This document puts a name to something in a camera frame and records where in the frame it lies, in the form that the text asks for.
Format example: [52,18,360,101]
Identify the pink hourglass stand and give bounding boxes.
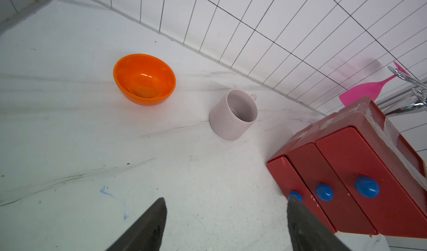
[339,62,409,106]

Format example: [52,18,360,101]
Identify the middle drawer blue knob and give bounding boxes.
[315,183,334,202]

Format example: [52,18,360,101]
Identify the drawer blue knob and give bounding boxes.
[354,176,380,198]
[315,183,334,202]
[288,191,303,202]

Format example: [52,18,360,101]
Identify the silver wire rack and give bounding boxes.
[377,63,427,117]

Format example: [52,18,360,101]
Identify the bottom drawer blue knob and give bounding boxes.
[288,191,303,202]

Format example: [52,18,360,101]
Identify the red drawer cabinet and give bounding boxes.
[266,98,427,238]

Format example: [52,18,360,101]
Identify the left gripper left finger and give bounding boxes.
[107,198,167,251]

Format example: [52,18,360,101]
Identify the orange bowl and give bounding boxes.
[113,54,176,106]

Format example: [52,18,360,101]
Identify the top drawer blue knob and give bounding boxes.
[354,176,380,198]

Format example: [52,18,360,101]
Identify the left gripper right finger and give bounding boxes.
[287,197,350,251]

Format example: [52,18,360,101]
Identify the mauve mug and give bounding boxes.
[209,89,258,141]

